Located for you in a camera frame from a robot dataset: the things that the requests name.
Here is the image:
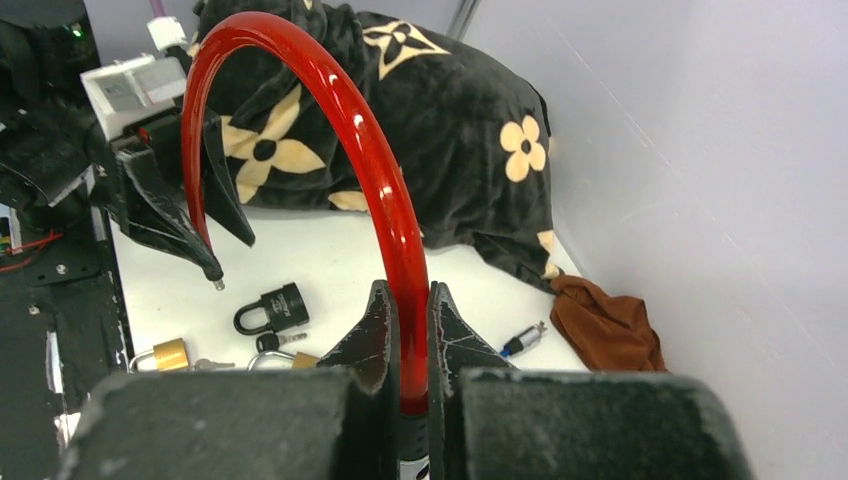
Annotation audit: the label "black padlock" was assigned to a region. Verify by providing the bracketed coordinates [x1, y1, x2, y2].
[233, 282, 310, 336]

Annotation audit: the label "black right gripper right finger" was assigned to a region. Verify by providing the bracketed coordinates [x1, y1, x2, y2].
[427, 282, 754, 479]

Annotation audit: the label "black floral patterned blanket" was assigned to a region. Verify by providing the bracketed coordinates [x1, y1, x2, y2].
[191, 1, 560, 291]

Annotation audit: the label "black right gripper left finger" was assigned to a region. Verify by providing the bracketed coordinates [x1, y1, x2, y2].
[56, 280, 399, 479]

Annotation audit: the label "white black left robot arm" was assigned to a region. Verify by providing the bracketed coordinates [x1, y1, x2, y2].
[1, 1, 255, 286]

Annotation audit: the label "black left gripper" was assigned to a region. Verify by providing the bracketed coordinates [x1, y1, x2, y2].
[109, 109, 256, 282]

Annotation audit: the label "small key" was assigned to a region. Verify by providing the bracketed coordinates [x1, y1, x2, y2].
[255, 332, 308, 353]

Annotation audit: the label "small brass padlock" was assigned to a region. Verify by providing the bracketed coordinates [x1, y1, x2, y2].
[246, 350, 320, 371]

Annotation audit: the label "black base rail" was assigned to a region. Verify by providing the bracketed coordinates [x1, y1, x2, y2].
[1, 208, 132, 479]

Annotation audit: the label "blue cable lock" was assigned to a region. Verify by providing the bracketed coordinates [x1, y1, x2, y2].
[499, 321, 548, 358]

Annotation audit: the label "brown crumpled cloth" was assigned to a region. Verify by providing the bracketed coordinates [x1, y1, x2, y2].
[550, 274, 667, 372]

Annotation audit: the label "silver keys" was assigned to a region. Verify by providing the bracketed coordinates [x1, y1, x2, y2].
[191, 358, 235, 371]

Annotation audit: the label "red cable lock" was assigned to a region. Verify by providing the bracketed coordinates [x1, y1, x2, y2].
[181, 12, 430, 479]

